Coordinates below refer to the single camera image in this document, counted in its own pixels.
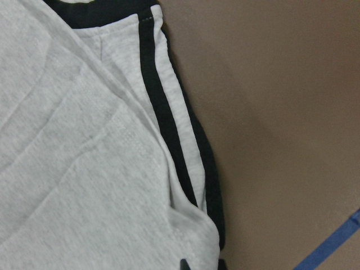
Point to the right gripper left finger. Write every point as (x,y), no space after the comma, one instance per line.
(183,265)

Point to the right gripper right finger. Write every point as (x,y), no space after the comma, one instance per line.
(222,264)

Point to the grey cartoon print t-shirt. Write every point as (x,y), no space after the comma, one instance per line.
(104,165)

